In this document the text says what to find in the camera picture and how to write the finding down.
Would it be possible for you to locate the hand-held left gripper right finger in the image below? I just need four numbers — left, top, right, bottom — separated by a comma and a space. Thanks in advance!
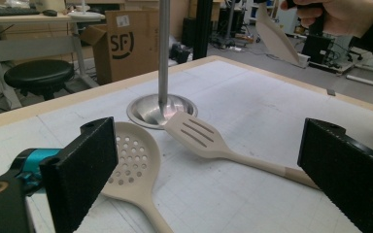
296, 117, 373, 233

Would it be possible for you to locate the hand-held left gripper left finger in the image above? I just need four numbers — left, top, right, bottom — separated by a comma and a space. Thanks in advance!
39, 116, 119, 233

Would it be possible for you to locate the beige solid spatula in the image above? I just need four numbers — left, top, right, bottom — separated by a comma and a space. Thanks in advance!
255, 3, 302, 66

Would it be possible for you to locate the beige perforated skimmer spoon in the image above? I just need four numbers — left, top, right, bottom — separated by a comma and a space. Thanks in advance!
100, 121, 176, 233

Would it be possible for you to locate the beige slotted spatula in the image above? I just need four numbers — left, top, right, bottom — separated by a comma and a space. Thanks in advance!
163, 111, 320, 190

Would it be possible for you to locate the steel utensil stand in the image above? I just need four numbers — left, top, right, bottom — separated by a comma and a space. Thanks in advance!
125, 0, 198, 130

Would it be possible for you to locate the black round stool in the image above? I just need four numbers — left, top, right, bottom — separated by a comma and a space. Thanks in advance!
3, 58, 76, 102

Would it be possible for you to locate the white grid mat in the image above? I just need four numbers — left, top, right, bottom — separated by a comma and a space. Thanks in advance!
0, 59, 373, 233

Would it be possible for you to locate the large cardboard box black logo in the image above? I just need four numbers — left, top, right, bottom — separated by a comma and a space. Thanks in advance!
79, 8, 161, 85

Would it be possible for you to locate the black keyboard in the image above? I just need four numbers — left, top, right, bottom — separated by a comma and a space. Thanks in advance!
0, 7, 42, 17

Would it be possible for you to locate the black frame post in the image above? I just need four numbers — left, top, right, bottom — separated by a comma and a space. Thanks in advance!
192, 0, 214, 61

